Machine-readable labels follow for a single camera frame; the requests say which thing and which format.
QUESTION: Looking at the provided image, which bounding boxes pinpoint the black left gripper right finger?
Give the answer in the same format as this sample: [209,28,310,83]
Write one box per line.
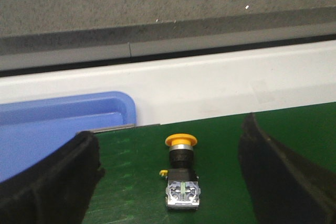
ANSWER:
[238,113,335,223]

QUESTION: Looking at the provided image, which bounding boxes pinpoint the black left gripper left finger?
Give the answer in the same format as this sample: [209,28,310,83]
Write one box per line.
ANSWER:
[1,131,104,223]

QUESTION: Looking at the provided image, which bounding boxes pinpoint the yellow mushroom push button switch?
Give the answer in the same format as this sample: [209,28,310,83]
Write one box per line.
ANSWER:
[159,133,201,210]

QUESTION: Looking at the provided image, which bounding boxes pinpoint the blue plastic tray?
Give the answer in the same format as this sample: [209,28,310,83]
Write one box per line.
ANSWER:
[1,91,137,181]

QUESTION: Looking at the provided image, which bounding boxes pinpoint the green conveyor belt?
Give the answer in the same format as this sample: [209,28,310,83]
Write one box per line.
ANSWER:
[83,103,335,223]

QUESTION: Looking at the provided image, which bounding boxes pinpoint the white rear conveyor guard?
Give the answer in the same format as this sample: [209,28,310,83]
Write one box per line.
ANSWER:
[1,40,335,125]

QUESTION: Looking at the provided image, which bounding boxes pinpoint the grey speckled countertop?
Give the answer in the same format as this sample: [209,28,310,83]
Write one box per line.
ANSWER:
[1,0,335,76]

